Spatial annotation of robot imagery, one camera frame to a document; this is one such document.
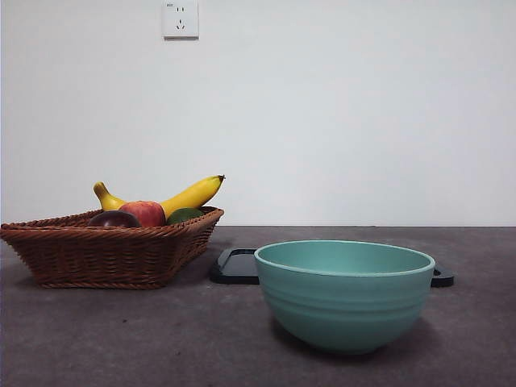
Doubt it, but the teal ribbed bowl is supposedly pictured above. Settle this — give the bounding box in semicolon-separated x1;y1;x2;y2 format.
254;239;437;356

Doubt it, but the dark purple plum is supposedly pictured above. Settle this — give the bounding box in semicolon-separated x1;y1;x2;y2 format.
88;210;141;228

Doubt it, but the yellow banana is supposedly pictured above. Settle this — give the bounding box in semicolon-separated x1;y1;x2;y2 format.
93;173;226;221

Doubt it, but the green round fruit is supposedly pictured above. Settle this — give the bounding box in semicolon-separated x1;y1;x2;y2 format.
166;206;205;226

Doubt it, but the black rectangular tray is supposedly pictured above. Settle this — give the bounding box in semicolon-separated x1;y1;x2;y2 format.
208;248;456;288

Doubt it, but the red apple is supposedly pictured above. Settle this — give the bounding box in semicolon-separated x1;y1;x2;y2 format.
119;200;167;227

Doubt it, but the brown wicker basket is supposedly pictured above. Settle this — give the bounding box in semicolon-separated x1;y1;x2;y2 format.
0;206;225;289

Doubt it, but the white wall power socket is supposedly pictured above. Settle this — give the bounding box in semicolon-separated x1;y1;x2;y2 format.
163;1;200;40

